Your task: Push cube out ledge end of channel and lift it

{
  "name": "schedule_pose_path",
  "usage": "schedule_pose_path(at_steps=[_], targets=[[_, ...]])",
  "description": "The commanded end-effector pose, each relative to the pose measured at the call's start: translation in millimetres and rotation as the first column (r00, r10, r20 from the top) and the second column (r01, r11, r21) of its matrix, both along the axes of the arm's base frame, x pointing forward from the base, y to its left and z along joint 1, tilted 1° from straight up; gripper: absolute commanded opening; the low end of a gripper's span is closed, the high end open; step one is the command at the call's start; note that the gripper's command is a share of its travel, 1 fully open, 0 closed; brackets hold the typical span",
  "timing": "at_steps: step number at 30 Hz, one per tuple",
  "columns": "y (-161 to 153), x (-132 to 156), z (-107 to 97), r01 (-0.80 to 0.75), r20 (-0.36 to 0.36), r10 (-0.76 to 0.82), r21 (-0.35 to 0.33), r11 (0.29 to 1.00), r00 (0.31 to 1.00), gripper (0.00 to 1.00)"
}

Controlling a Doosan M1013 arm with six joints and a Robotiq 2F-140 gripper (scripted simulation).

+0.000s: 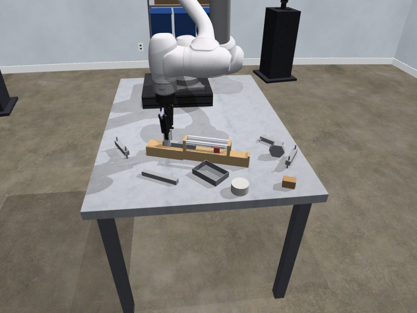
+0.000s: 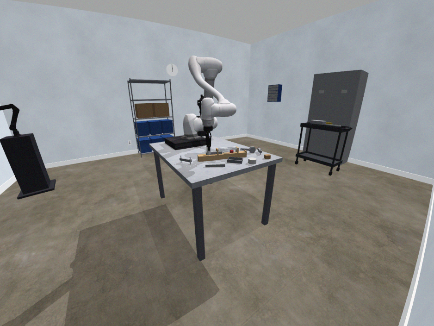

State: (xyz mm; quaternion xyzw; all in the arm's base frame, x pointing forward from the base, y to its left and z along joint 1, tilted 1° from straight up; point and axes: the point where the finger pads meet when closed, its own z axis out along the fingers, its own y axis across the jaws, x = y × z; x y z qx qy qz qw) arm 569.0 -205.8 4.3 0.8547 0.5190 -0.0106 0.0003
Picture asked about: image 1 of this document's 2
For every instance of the small wooden block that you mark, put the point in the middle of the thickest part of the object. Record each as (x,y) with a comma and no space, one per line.
(289,182)

